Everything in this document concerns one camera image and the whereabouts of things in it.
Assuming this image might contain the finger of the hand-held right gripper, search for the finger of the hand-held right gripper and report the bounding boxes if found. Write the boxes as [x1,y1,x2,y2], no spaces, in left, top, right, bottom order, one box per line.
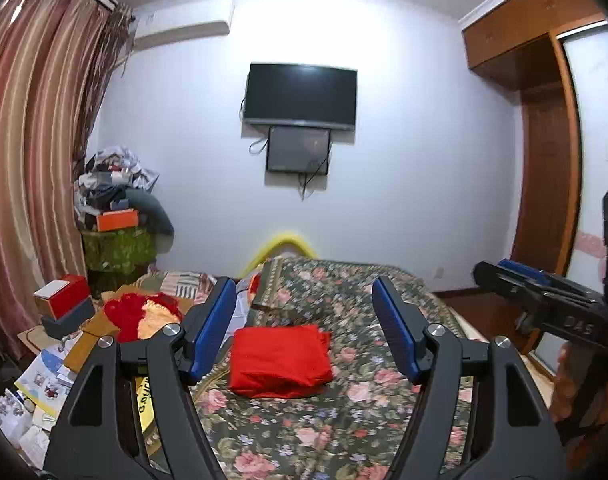
[473,260,608,332]
[498,258,606,306]

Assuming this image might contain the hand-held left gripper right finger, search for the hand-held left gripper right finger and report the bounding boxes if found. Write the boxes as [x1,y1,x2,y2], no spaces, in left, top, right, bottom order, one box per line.
[371,275,567,480]

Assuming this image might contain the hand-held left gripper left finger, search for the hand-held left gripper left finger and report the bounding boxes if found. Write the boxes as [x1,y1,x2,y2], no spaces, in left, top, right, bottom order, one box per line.
[43,276,237,480]

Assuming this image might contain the red garment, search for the red garment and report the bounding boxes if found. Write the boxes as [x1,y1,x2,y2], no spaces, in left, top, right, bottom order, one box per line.
[228,324,334,400]

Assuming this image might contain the pile of clothes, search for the pile of clothes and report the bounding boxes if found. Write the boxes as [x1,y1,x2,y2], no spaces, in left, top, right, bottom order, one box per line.
[74,145,160,231]

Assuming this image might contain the person's right hand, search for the person's right hand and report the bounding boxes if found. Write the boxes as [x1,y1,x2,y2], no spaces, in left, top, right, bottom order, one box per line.
[551,342,578,423]

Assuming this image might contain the striped pillow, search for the striped pillow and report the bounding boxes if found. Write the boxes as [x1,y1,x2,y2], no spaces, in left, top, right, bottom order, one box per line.
[134,270,218,307]

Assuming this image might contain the red and yellow fabric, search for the red and yellow fabric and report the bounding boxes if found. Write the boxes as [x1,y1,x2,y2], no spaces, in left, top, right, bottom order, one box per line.
[103,291,184,343]

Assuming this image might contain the brown wooden door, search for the brown wooden door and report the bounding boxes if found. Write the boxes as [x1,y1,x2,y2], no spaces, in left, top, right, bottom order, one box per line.
[511,85,583,277]

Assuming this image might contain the yellow printed cloth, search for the yellow printed cloth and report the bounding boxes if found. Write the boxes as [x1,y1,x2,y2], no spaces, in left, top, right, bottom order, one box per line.
[134,372,158,437]

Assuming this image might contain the yellow curved headboard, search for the yellow curved headboard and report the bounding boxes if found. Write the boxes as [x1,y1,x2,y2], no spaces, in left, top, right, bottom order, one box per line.
[239,230,319,279]

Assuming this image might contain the green patterned cloth cover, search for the green patterned cloth cover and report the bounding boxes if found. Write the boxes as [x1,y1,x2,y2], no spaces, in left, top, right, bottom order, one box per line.
[80,227,157,287]

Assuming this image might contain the grey cushion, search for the grey cushion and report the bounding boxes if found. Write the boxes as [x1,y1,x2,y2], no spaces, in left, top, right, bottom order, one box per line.
[126,190,176,237]

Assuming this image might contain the floral bed blanket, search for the floral bed blanket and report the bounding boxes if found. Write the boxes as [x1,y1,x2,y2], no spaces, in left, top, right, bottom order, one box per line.
[189,256,490,480]

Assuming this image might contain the orange box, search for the orange box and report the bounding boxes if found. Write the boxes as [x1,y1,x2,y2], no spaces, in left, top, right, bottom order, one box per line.
[96,208,140,232]

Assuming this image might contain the grey box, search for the grey box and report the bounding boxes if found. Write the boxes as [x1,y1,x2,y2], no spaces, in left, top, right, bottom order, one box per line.
[40,297,96,340]

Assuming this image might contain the red and white box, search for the red and white box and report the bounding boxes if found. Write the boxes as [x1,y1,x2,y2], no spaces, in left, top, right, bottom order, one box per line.
[33,274,91,320]

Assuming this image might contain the white sliding wardrobe door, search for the white sliding wardrobe door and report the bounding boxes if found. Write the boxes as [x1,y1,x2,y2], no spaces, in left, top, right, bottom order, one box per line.
[529,20,608,381]

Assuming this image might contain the pile of printed leaflets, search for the pile of printed leaflets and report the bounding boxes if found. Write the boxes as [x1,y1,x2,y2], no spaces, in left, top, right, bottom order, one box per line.
[0,347,85,467]

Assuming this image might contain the wooden overhead cabinet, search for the wooden overhead cabinet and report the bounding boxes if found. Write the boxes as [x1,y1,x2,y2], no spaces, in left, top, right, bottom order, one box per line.
[459,0,608,92]

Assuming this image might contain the striped brown curtain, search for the striped brown curtain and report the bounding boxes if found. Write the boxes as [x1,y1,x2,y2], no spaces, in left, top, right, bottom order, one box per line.
[0,0,135,361]

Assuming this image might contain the white air conditioner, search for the white air conditioner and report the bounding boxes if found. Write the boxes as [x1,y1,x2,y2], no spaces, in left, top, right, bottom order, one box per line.
[130,0,235,52]

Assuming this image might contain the black screen cable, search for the black screen cable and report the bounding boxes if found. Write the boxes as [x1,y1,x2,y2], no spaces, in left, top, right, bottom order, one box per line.
[298,132,333,202]

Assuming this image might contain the small black wall screen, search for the small black wall screen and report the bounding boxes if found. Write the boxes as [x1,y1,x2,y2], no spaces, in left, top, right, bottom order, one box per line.
[265,126,332,176]

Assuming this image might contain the black wall television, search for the black wall television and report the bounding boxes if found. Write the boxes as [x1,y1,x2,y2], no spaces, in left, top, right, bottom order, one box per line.
[242,62,359,132]

